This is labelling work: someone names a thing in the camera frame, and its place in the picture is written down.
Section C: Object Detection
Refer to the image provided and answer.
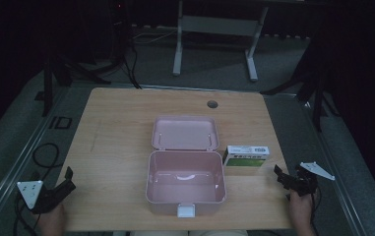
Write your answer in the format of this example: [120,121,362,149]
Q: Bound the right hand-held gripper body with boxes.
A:
[287,161,337,198]

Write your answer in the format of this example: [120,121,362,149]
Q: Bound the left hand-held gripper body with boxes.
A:
[16,180,67,215]

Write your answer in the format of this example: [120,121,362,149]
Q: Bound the person's left hand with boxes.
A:
[36,204,69,236]

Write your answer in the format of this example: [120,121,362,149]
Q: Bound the person's right hand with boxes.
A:
[288,190,316,230]

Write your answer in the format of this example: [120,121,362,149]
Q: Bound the white and green carton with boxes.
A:
[221,145,271,168]

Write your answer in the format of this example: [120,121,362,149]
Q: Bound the black tripod stand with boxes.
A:
[259,42,342,133]
[41,53,112,118]

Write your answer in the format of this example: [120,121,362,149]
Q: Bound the pink plastic box with lid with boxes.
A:
[145,115,227,218]

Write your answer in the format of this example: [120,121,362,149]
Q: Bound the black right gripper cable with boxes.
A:
[308,185,323,236]

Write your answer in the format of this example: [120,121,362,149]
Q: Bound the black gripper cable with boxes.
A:
[13,191,40,236]
[308,185,323,236]

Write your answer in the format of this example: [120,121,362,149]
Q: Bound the grey metal floor rail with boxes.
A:
[263,92,370,236]
[0,86,73,230]

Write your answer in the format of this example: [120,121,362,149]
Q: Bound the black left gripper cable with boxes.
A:
[13,191,40,236]

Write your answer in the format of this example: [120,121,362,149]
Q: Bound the black looped floor cable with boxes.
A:
[31,143,65,181]

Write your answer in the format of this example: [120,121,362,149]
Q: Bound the black cables at stand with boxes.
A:
[109,19,143,90]

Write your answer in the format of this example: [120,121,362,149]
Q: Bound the white metal desk frame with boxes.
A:
[172,0,270,83]

